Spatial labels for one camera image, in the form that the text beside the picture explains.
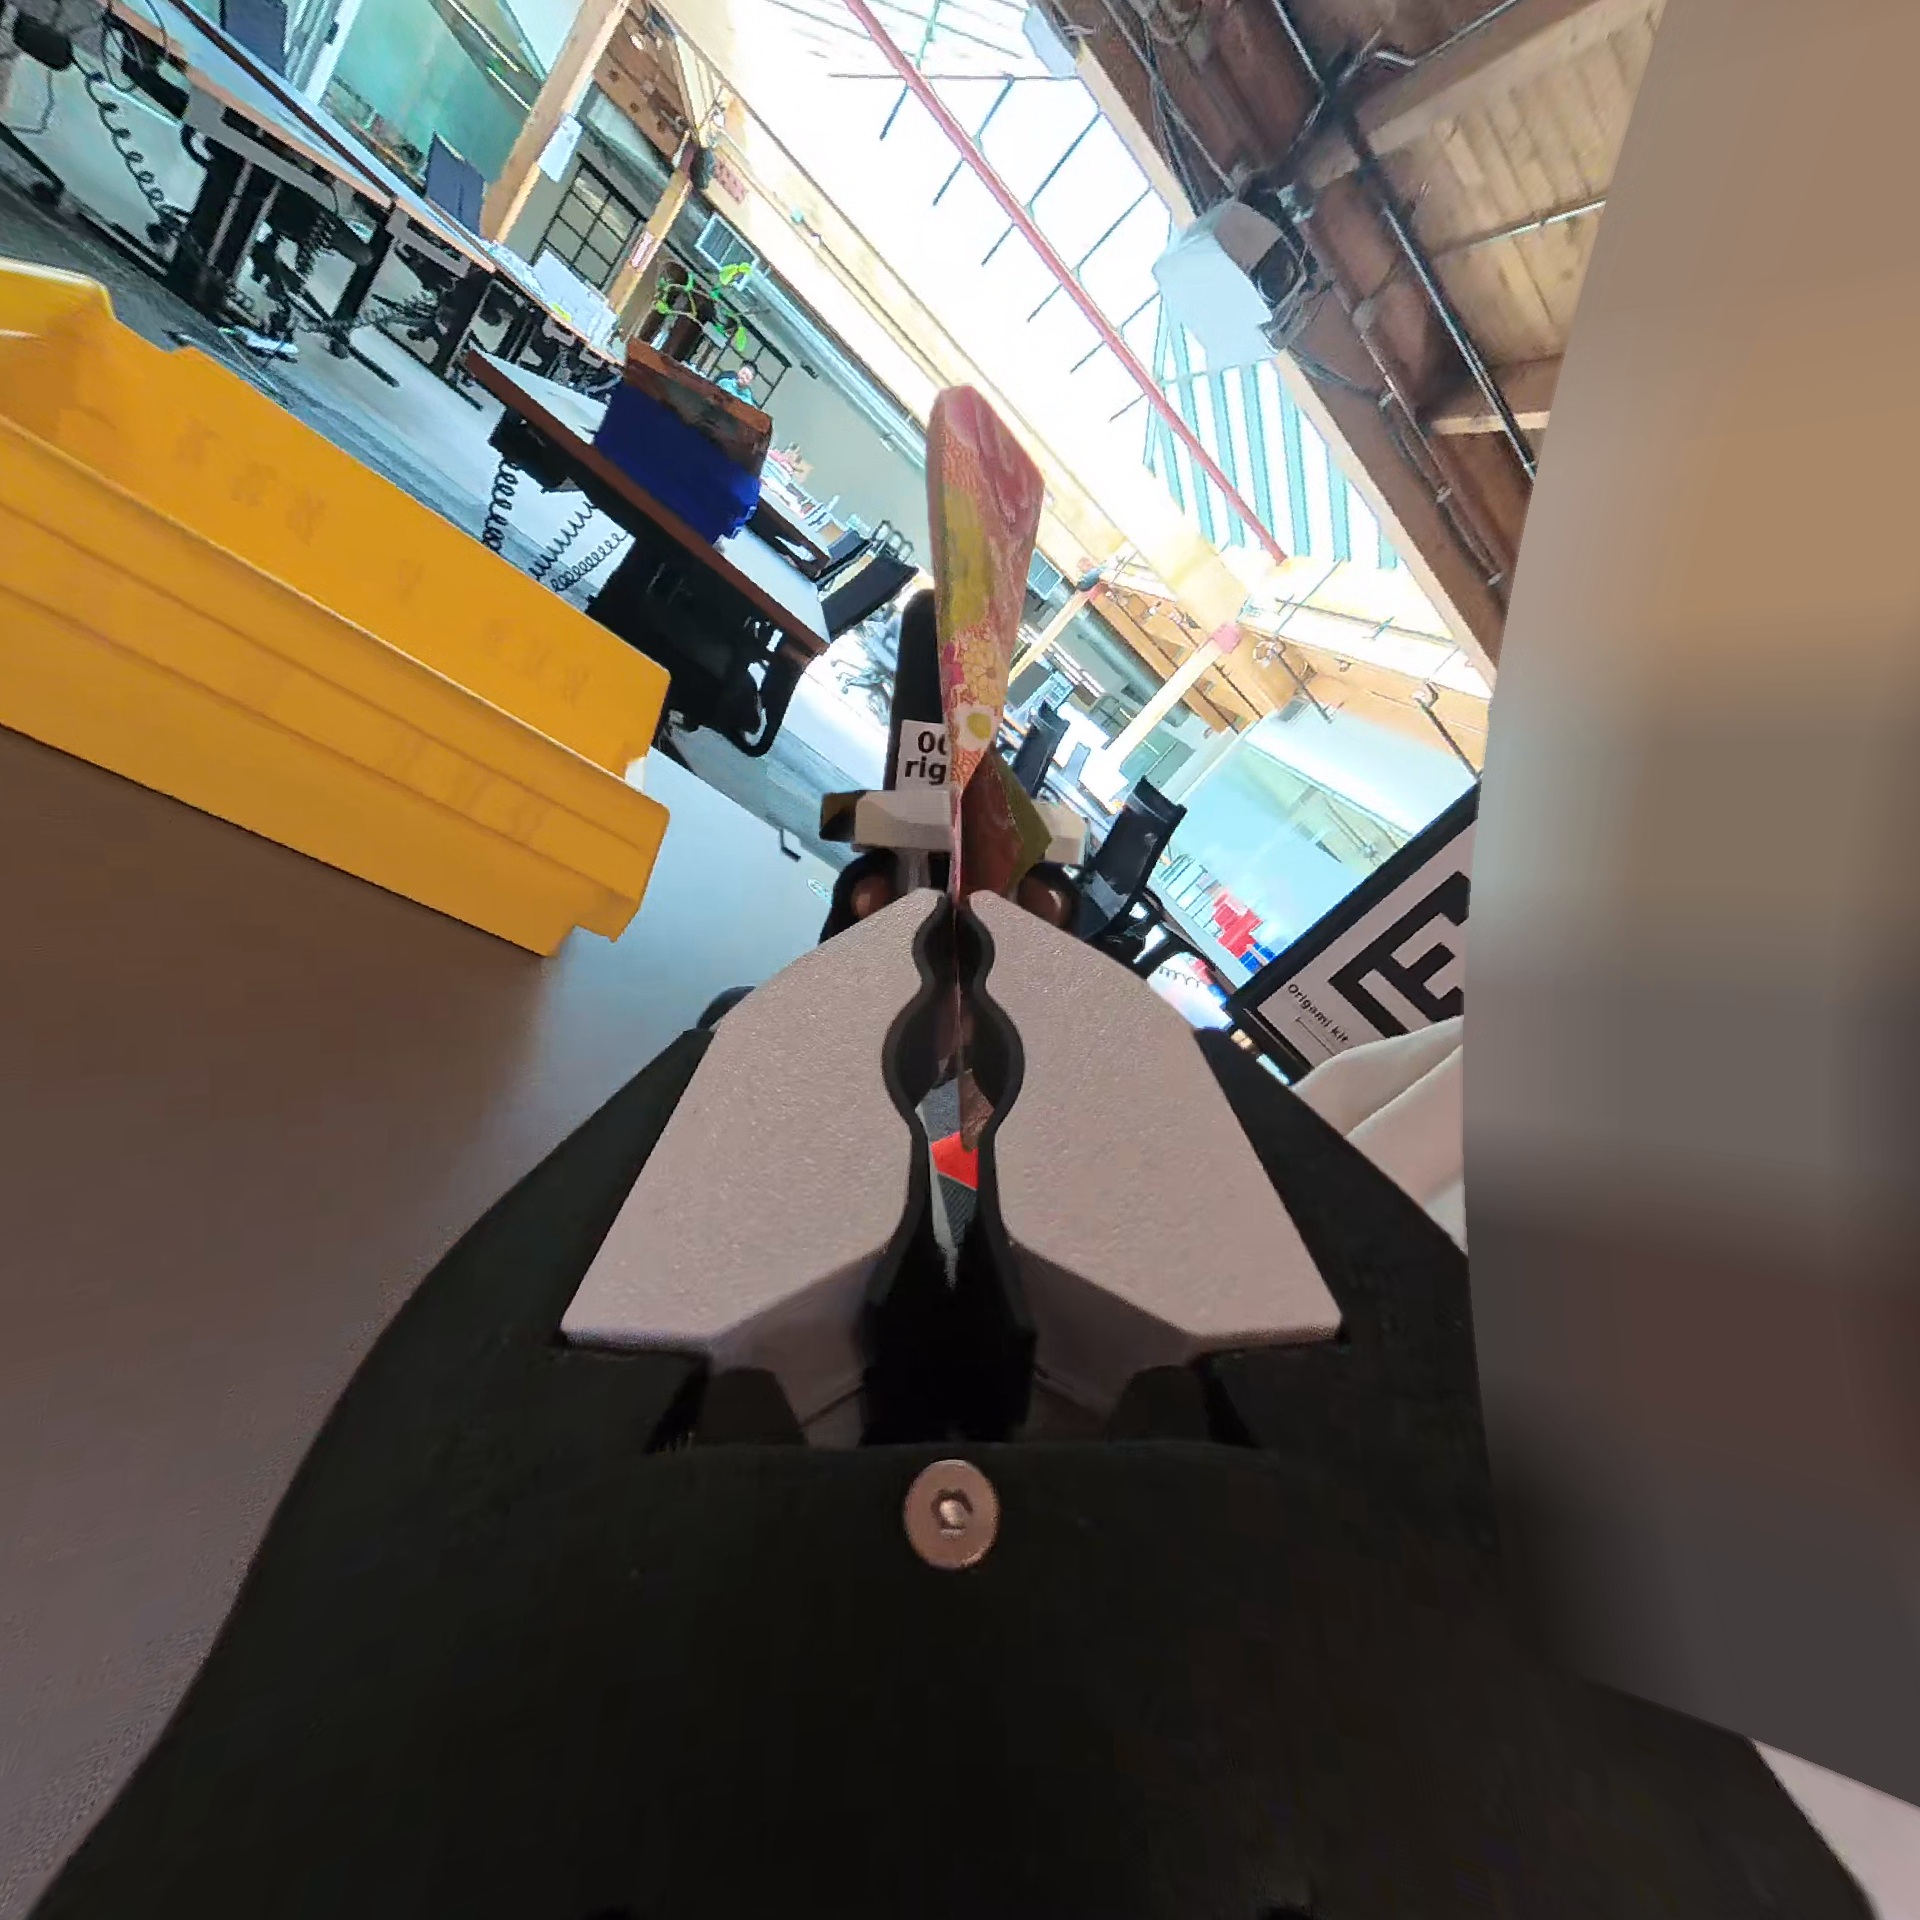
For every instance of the white ceiling lamp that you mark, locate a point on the white ceiling lamp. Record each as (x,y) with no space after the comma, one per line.
(1225,275)

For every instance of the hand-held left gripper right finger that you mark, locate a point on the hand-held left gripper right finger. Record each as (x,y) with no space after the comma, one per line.
(1157,1171)

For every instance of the black white printed sign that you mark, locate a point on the black white printed sign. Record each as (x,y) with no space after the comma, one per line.
(1395,961)

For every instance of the blue box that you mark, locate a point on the blue box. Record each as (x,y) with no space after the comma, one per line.
(666,464)

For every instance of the floral origami paper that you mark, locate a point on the floral origami paper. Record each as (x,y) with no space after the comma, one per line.
(981,603)

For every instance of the yellow box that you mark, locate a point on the yellow box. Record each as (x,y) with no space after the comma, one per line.
(300,660)

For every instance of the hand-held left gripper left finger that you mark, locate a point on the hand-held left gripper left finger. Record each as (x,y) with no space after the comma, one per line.
(752,1171)

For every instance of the row of office desks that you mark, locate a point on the row of office desks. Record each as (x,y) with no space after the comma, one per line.
(272,152)

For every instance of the black office chair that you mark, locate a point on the black office chair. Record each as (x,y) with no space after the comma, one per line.
(1125,858)

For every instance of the brown office desk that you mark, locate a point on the brown office desk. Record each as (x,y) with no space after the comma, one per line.
(766,595)

